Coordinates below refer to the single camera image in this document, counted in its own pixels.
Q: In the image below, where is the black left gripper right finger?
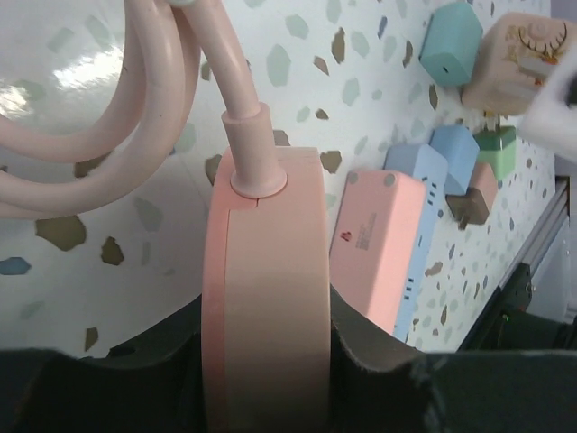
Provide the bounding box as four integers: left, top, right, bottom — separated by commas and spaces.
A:
328, 290, 576, 432

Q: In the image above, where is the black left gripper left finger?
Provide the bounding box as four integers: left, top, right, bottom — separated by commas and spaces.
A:
1, 299, 207, 432

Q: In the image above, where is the pink power strip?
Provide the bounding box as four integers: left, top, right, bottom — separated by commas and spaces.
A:
330, 170, 426, 333

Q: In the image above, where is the pink round socket base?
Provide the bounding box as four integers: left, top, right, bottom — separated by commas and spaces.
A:
201, 147, 331, 432

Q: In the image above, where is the pink brown charger plug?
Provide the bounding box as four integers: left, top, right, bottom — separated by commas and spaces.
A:
445, 161, 498, 231

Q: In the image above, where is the light blue power strip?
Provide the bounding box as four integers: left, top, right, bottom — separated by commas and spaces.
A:
384, 143, 448, 341

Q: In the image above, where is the light blue charger plug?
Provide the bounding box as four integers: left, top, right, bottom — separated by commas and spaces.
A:
429, 124, 480, 196

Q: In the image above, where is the light green charger plug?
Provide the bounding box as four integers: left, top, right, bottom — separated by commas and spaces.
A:
474, 125, 517, 181

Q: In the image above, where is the turquoise charger plug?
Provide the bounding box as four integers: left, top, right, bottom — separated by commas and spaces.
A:
418, 1, 483, 88

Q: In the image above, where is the pink deer cube socket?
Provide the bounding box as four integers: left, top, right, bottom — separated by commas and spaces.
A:
461, 12, 576, 115

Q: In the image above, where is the white tiger cube socket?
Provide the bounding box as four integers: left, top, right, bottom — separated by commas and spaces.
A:
517, 50, 576, 162

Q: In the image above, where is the black mounting base plate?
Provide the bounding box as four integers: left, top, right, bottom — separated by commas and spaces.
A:
459, 263, 576, 351

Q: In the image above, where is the pink coiled power cable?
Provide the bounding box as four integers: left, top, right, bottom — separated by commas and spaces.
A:
0, 0, 289, 220

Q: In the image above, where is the aluminium front rail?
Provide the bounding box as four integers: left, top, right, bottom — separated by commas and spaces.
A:
459, 175, 577, 351

